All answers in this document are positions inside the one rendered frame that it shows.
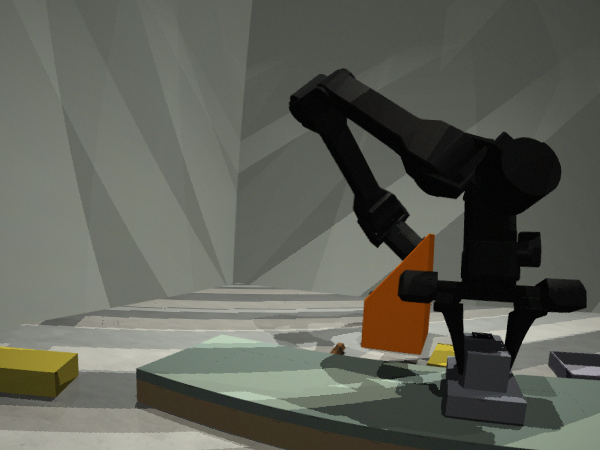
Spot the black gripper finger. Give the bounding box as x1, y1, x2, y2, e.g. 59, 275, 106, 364
433, 301, 465, 375
505, 307, 548, 370

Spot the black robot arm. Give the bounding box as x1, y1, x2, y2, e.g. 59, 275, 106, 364
289, 68, 561, 281

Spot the yellow rectangular block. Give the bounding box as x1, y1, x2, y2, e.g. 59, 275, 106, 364
0, 347, 79, 397
427, 343, 455, 368

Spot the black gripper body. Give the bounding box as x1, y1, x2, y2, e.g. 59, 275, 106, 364
398, 220, 587, 313

